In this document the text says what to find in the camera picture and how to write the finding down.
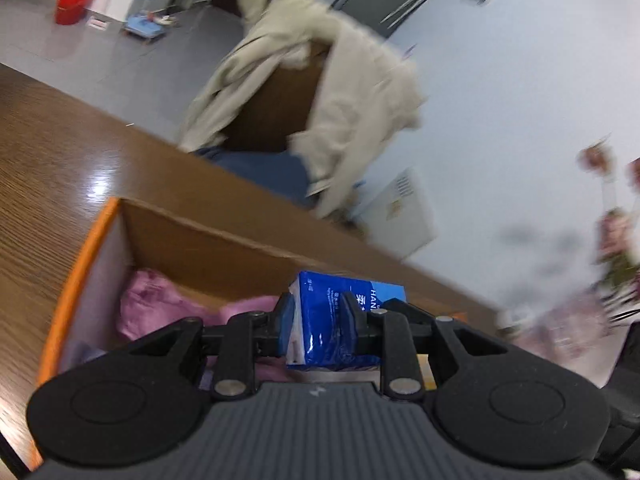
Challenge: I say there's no blue tissue pack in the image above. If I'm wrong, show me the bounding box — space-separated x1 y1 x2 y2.
286 271 406 370

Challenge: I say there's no pink satin bow scrunchie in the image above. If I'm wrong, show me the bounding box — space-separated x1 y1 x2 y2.
116 269 279 341

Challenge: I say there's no red cardboard box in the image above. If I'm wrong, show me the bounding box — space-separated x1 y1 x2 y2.
29 196 471 470

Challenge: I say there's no purple drawstring pouch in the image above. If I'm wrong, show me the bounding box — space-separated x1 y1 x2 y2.
58 339 106 373

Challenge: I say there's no pink textured vase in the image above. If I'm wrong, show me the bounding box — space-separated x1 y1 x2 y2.
509 290 610 364

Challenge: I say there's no blue seat cushion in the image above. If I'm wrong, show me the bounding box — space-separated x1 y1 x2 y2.
193 146 312 209

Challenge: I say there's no beige jacket on chair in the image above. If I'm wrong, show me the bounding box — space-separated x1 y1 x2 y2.
178 0 423 218

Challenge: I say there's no brown chair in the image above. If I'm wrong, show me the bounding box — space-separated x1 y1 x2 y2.
221 41 331 153

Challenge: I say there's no red bucket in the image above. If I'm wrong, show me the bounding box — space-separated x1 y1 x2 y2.
54 0 92 26

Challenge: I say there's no white flat box by wall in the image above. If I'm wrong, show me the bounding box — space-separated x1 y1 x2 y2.
355 167 437 260

